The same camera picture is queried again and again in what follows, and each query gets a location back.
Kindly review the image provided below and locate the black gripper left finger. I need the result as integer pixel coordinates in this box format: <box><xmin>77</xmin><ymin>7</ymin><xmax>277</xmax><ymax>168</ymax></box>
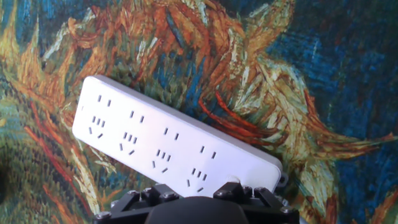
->
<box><xmin>92</xmin><ymin>182</ymin><xmax>180</xmax><ymax>224</ymax></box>

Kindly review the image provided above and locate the white power strip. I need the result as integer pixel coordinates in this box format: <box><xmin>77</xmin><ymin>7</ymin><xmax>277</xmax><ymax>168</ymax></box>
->
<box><xmin>72</xmin><ymin>74</ymin><xmax>289</xmax><ymax>198</ymax></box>

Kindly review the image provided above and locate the sunflower painting table cloth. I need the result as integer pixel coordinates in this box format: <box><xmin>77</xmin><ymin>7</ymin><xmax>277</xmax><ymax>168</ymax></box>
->
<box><xmin>0</xmin><ymin>0</ymin><xmax>398</xmax><ymax>224</ymax></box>

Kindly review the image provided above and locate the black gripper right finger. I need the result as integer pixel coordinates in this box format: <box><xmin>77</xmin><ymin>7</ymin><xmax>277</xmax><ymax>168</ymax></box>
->
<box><xmin>213</xmin><ymin>181</ymin><xmax>301</xmax><ymax>224</ymax></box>

